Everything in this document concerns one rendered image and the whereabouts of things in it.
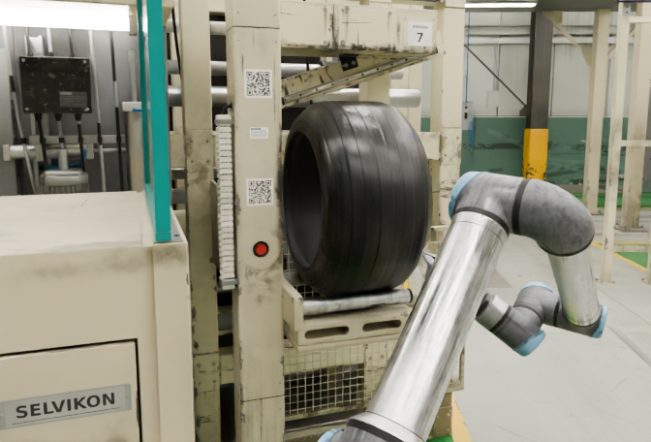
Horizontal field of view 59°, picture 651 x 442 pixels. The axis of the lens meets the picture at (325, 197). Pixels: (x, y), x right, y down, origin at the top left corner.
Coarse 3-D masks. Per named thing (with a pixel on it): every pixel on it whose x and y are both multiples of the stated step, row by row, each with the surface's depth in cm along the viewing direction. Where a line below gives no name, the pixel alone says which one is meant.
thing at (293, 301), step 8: (288, 288) 159; (288, 296) 156; (296, 296) 152; (288, 304) 157; (296, 304) 151; (288, 312) 157; (296, 312) 152; (288, 320) 157; (296, 320) 152; (296, 328) 152
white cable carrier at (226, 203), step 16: (224, 128) 151; (224, 144) 152; (224, 160) 152; (224, 176) 153; (224, 192) 154; (224, 208) 154; (224, 224) 155; (224, 240) 155; (224, 256) 156; (224, 272) 160; (224, 288) 157
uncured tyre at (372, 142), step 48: (288, 144) 180; (336, 144) 147; (384, 144) 149; (288, 192) 188; (336, 192) 145; (384, 192) 146; (288, 240) 186; (336, 240) 147; (384, 240) 148; (336, 288) 157; (384, 288) 164
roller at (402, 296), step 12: (408, 288) 168; (312, 300) 158; (324, 300) 159; (336, 300) 159; (348, 300) 160; (360, 300) 162; (372, 300) 163; (384, 300) 164; (396, 300) 165; (408, 300) 167; (312, 312) 157; (324, 312) 159
